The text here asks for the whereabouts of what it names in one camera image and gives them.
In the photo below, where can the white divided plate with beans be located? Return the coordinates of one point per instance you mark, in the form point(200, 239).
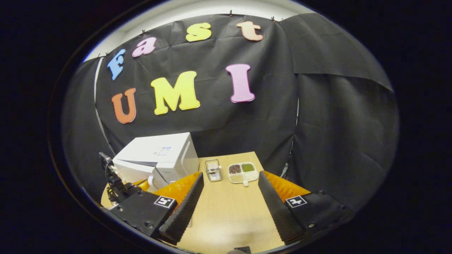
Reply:
point(243, 172)

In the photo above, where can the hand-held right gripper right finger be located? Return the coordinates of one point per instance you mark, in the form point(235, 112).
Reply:
point(279, 215)

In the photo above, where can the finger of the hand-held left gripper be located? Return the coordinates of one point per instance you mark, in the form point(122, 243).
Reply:
point(145, 186)

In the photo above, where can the white microwave oven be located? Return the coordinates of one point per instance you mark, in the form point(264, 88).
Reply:
point(155, 148)

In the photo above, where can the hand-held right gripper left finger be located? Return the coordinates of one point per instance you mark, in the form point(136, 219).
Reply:
point(180, 215)

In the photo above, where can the black backdrop cloth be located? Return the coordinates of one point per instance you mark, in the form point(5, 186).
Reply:
point(335, 123)

